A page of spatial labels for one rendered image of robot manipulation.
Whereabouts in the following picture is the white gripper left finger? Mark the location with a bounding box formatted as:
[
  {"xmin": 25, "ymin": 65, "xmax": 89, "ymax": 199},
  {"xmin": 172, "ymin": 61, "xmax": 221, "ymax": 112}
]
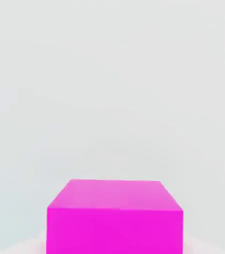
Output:
[{"xmin": 0, "ymin": 230, "xmax": 48, "ymax": 254}]

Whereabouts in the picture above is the small magenta cube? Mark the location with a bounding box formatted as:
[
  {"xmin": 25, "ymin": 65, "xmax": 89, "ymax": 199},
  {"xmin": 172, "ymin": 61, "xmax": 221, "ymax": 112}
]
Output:
[{"xmin": 46, "ymin": 178, "xmax": 184, "ymax": 254}]

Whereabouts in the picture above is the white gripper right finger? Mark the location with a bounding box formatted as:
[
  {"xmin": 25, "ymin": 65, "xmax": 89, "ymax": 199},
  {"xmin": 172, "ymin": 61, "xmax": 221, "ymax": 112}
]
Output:
[{"xmin": 183, "ymin": 232, "xmax": 225, "ymax": 254}]

